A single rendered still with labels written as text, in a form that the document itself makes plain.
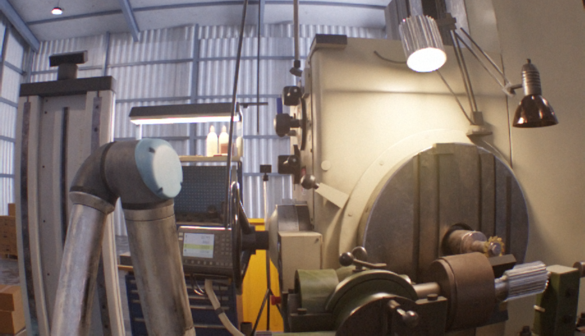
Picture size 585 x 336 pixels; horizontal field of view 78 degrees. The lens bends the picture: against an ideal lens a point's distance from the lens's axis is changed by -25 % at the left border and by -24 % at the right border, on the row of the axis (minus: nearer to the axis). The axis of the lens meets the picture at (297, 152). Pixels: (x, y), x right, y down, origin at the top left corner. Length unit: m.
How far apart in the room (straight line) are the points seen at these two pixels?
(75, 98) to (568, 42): 1.76
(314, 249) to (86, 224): 0.59
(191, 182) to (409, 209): 2.41
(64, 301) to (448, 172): 1.01
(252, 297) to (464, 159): 3.14
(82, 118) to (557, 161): 1.57
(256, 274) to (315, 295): 3.23
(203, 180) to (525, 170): 2.47
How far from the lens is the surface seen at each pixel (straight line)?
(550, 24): 1.79
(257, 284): 4.13
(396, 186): 1.22
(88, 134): 1.28
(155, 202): 0.88
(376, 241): 1.21
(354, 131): 1.30
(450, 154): 1.27
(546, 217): 1.62
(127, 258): 3.13
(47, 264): 1.41
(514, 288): 1.11
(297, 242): 1.18
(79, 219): 0.94
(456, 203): 1.27
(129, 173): 0.87
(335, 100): 1.31
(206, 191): 3.41
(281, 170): 1.72
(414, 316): 0.67
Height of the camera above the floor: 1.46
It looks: 5 degrees up
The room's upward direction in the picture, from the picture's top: 1 degrees counter-clockwise
